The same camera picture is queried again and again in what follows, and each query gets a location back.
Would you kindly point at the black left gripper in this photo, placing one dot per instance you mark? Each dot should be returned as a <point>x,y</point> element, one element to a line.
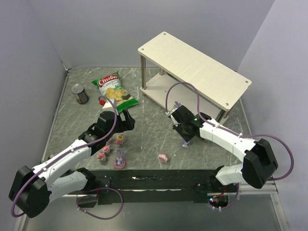
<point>125,121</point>

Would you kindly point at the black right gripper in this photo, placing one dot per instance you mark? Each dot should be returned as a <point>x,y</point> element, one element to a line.
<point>184,134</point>

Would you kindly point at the purple bunny blue ears toy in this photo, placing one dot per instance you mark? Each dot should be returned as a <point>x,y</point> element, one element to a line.
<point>186,144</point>

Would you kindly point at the small purple bunny head toy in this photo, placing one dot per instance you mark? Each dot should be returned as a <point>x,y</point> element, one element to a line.
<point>177,104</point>

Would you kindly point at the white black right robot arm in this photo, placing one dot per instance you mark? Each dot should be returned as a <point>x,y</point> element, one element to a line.
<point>257,160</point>

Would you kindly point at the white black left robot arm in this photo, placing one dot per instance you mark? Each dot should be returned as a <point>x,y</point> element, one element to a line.
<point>34,188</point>

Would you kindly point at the white wooden two-tier shelf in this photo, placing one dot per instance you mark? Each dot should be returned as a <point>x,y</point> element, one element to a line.
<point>173,71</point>

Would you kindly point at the pink cup toy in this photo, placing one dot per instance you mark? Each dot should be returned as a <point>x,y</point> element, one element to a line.
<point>119,139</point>

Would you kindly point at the pink striped bunny toy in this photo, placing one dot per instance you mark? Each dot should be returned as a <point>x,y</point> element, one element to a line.
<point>106,149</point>

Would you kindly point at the green Chuba chips bag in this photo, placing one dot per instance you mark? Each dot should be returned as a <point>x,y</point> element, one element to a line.
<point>110,86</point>

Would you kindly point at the pink white cupcake toy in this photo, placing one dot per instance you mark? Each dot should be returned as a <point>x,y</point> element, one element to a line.
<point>163,157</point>

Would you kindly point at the purple bunny pink base toy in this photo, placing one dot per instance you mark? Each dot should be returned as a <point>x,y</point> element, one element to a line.
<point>120,161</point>

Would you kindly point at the pink bunny red bow toy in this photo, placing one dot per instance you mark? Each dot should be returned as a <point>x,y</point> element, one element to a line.
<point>102,157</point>

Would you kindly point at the dark soda can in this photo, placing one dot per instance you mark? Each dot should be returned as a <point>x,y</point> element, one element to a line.
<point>79,93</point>

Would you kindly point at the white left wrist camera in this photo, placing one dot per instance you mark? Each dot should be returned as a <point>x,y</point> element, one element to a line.
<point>107,106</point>

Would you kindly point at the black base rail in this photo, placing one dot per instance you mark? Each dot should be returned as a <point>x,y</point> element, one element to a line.
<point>176,185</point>

